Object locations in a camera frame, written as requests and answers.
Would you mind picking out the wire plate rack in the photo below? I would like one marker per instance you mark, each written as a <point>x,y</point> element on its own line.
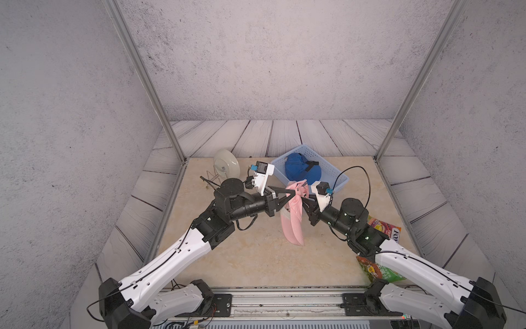
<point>211,181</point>

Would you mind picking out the left frame post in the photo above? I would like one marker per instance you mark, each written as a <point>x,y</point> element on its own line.
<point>131,49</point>

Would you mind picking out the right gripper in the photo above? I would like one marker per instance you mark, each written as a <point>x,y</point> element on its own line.
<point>314,213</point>

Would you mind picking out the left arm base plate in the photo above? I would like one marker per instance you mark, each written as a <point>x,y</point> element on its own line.
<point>219,305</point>

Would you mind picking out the aluminium mounting rail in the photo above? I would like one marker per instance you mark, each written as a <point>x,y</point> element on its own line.
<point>255,303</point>

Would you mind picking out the pink baseball cap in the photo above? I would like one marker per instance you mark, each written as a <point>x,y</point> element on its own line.
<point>292,214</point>

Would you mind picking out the white plate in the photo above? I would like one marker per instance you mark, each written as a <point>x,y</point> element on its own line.
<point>226,164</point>

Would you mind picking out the frame post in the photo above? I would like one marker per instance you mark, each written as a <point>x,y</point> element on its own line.
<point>444,34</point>
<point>131,49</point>

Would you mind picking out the right frame post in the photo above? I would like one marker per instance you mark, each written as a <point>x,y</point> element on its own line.
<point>444,34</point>

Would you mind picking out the red yellow snack bag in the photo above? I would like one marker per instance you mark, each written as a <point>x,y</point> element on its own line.
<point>392,231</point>

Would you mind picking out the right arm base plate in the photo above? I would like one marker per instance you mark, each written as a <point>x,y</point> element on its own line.
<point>362,304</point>

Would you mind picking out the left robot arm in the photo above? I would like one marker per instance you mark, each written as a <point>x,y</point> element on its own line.
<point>137,301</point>

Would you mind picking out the blue baseball cap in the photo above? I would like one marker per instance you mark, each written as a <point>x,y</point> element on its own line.
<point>298,168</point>

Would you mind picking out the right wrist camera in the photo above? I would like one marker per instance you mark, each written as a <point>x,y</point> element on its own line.
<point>323,193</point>

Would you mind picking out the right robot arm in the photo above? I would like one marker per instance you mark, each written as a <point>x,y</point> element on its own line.
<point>448,301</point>

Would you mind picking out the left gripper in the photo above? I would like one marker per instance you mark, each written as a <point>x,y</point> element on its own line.
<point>272,205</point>

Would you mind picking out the green snack bag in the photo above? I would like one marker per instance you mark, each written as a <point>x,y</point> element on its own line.
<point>374,271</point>

